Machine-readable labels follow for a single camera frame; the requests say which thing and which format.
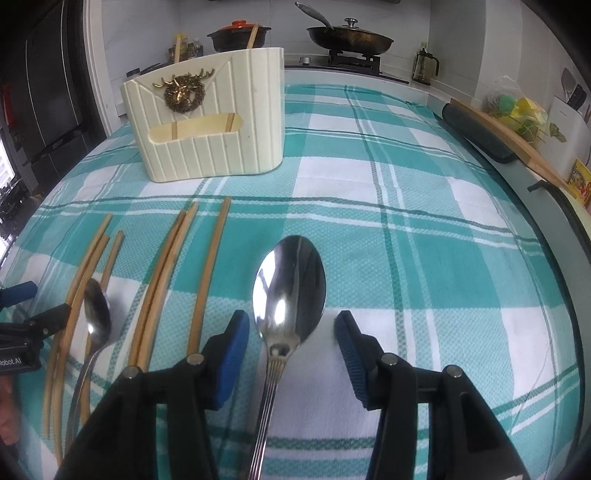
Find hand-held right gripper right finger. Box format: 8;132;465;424
333;310;532;480

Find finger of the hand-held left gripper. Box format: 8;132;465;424
0;303;71;340
0;281;38;306

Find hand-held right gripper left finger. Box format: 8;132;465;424
55;310;251;480

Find small steel spoon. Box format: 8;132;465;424
65;278;112;462

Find large steel spoon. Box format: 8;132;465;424
247;234;328;480

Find cream utensil holder deer emblem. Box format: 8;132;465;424
121;47;286;184

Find hanging black kitchen utensils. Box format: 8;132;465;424
561;68;587;112

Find person's left hand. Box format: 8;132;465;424
0;374;19;446

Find window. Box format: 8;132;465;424
0;138;17;250

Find teal plaid tablecloth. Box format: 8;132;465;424
0;83;585;480

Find black refrigerator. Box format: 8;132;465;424
7;0;109;195

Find wooden cutting board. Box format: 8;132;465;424
450;98;571;191

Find yellow printed packet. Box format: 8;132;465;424
570;159;591;201

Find black gas stove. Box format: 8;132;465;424
284;50;409;84

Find plastic bag with sponges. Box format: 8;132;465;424
482;76;550;139

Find glass french press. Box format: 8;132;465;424
413;41;439;86

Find white printed box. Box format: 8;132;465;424
545;95;591;178

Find black frying pan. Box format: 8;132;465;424
295;2;394;55

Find black clay pot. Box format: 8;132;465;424
207;25;272;52

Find glass pan lid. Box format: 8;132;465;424
318;17;384;40

